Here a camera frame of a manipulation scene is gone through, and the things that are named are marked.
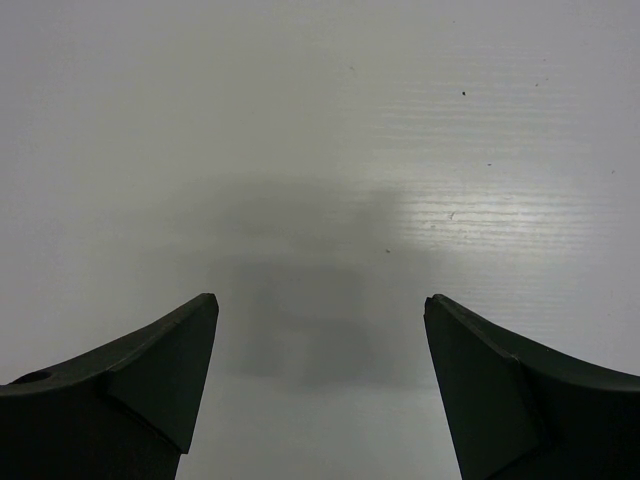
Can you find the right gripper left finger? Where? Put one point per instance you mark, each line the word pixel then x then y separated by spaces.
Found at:
pixel 125 410

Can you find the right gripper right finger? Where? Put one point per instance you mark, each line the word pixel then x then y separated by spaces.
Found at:
pixel 517 409

